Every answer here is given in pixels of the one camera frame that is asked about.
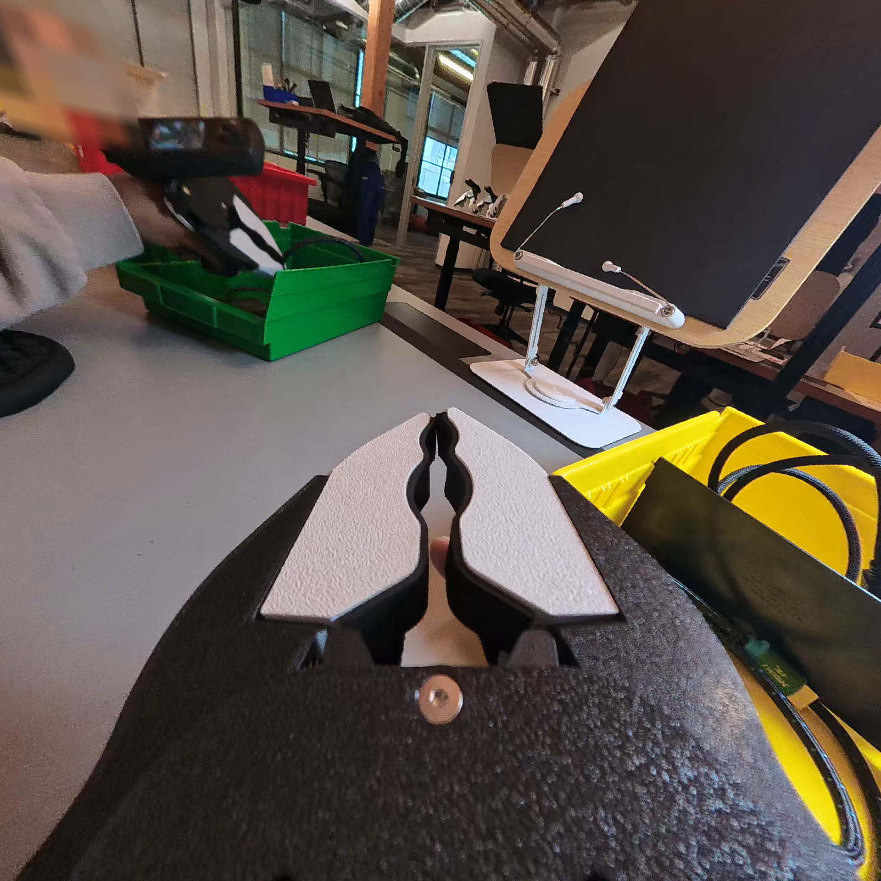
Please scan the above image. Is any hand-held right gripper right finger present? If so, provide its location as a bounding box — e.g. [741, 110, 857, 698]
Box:
[439, 407, 620, 666]

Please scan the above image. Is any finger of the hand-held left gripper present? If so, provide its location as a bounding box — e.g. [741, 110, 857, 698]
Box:
[227, 195, 288, 275]

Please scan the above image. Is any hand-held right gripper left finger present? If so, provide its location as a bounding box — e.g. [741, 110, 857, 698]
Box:
[259, 413, 439, 666]

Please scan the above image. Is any green plastic bin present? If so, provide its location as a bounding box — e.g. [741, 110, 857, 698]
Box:
[116, 220, 401, 362]

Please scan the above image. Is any yellow plastic bin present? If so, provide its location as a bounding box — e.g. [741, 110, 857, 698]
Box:
[551, 406, 881, 864]

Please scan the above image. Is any green plug hdmi cable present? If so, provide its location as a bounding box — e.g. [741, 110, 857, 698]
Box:
[740, 636, 864, 861]

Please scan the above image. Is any person's left forearm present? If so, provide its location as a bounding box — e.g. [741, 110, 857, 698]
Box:
[0, 157, 145, 328]

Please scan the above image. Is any person's left hand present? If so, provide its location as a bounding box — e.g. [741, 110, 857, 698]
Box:
[113, 175, 207, 259]

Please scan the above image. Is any blue hanging jacket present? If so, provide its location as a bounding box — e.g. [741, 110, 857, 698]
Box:
[354, 162, 386, 245]

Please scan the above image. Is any wooden standing desk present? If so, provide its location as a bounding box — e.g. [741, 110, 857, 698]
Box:
[258, 98, 410, 228]

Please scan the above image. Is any wooden pillar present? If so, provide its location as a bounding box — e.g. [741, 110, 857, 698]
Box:
[359, 0, 396, 152]

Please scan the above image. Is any wood edged desk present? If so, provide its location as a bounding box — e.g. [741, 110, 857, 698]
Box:
[411, 195, 524, 311]

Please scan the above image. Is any black bin divider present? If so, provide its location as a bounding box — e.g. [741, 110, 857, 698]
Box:
[623, 457, 881, 744]

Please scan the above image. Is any black office chair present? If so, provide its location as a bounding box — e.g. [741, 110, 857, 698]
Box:
[471, 267, 545, 345]

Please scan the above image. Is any black mesh wrist rest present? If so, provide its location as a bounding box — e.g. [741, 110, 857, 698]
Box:
[0, 330, 75, 418]

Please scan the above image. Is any tan and black panel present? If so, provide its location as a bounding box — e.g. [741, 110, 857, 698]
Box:
[485, 81, 545, 201]

